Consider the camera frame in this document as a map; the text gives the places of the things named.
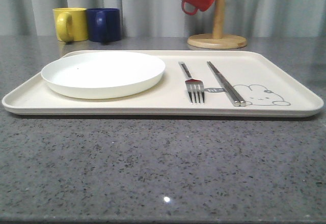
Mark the silver metal fork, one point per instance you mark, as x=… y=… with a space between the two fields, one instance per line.
x=195 y=88

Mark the yellow mug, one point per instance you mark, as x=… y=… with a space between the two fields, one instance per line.
x=70 y=24

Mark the grey curtain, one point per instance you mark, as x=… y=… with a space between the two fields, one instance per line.
x=165 y=18

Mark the cream rabbit serving tray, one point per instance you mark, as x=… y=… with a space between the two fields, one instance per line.
x=267 y=90

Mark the silver metal chopstick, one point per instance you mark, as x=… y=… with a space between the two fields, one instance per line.
x=242 y=101
x=222 y=81

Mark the white round plate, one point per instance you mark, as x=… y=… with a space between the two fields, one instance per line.
x=103 y=75

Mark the dark blue mug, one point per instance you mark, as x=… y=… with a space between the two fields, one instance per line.
x=103 y=24

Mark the wooden mug tree stand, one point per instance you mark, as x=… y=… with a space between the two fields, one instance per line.
x=217 y=39

